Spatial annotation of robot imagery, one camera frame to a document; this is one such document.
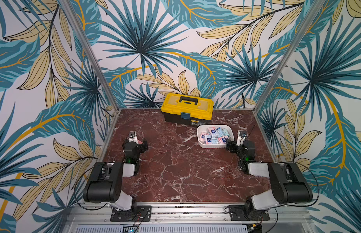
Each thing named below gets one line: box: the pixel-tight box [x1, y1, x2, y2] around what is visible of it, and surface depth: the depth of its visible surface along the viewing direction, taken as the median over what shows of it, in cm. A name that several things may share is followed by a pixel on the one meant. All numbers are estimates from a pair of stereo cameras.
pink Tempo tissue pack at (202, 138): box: [198, 132, 208, 143], surface depth 102 cm
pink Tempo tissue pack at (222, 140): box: [217, 135, 230, 144], surface depth 97 cm
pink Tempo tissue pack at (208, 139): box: [204, 134, 213, 145], surface depth 99 cm
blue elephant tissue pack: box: [215, 126, 225, 138], surface depth 102 cm
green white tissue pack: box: [221, 128, 231, 138], surface depth 103 cm
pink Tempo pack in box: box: [209, 127, 219, 138], surface depth 102 cm
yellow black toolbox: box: [161, 92, 214, 127], surface depth 101 cm
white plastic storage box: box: [196, 124, 235, 149], surface depth 101 cm
